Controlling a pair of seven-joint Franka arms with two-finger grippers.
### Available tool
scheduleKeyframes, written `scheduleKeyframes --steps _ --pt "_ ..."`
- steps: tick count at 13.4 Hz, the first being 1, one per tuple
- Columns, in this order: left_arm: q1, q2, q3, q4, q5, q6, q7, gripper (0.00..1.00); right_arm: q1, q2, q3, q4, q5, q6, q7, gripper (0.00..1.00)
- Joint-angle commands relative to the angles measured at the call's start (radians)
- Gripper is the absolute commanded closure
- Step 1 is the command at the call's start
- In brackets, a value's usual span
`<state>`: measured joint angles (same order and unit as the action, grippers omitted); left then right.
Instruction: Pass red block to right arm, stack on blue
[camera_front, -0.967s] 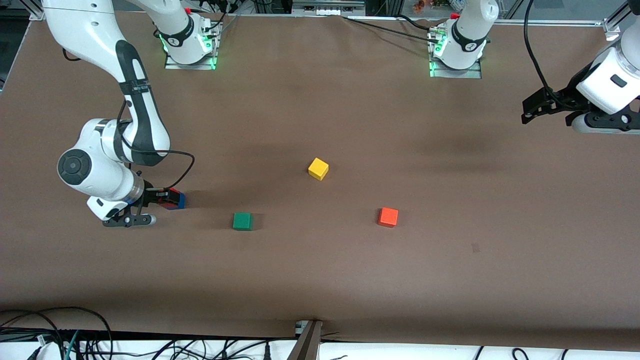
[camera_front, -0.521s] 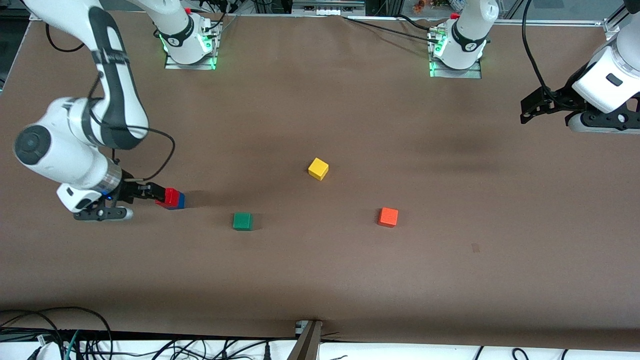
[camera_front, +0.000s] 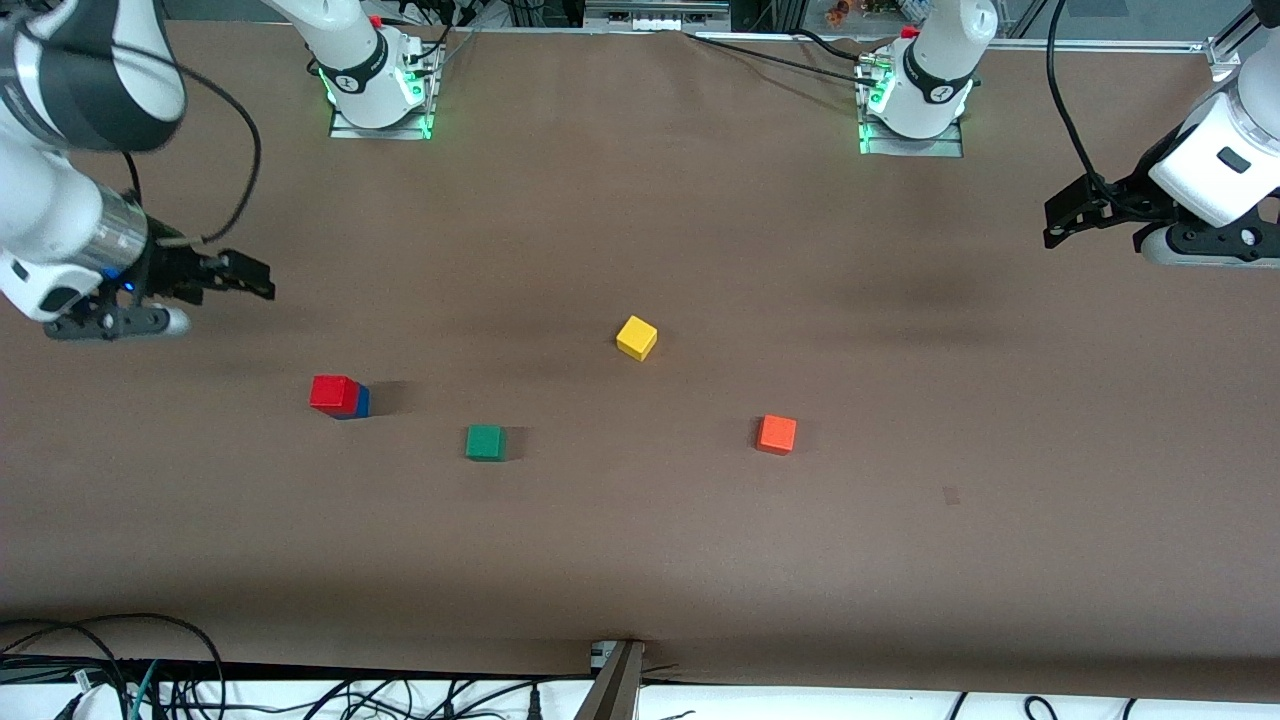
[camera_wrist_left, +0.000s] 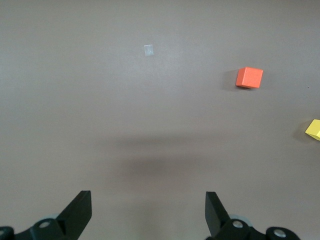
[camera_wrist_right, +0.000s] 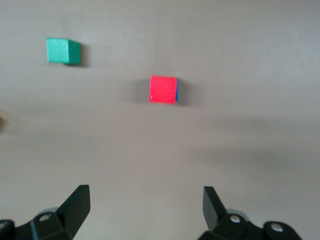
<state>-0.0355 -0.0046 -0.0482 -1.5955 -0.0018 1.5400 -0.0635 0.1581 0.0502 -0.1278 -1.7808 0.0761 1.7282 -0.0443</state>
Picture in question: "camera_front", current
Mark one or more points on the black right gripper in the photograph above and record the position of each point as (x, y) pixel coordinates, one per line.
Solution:
(168, 268)

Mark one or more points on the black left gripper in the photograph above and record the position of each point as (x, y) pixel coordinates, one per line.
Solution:
(1137, 196)

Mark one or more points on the red wooden block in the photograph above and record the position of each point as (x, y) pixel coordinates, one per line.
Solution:
(333, 393)

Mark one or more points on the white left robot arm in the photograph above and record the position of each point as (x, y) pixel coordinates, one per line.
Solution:
(1230, 150)

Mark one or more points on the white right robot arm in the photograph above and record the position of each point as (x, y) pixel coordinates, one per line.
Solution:
(40, 200)

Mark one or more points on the blue wooden block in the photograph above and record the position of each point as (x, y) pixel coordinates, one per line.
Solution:
(363, 402)

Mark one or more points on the green wooden block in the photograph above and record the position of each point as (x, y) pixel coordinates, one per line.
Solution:
(485, 443)

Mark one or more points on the orange wooden block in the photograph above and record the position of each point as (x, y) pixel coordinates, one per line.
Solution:
(776, 435)

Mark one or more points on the yellow wooden block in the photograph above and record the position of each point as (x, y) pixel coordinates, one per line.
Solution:
(637, 337)

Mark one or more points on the white plug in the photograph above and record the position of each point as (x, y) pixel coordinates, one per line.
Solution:
(90, 690)

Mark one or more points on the grey power strip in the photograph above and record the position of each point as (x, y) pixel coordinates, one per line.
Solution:
(655, 15)

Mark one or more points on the brown table mat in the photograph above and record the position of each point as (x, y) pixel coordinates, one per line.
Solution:
(640, 550)

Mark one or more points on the small grey table clamp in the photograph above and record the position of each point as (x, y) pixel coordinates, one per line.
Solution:
(603, 655)

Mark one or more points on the grey metal beam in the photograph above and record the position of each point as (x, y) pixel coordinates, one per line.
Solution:
(615, 690)

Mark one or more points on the white desk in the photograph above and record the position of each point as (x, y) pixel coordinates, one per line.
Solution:
(800, 705)

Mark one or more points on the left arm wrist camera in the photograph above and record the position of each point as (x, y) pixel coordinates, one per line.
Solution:
(1165, 250)

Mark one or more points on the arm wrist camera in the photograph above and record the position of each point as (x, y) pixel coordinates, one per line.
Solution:
(150, 323)
(1165, 250)

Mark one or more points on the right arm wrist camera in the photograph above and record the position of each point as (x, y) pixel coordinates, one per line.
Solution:
(150, 323)

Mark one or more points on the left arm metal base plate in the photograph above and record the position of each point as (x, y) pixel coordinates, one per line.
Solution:
(940, 150)

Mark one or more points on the aluminium table edge rail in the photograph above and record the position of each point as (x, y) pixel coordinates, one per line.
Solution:
(1150, 44)

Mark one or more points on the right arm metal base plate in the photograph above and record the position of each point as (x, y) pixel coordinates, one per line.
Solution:
(350, 133)

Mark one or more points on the metal corner bracket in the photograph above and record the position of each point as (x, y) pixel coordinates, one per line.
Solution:
(1224, 60)

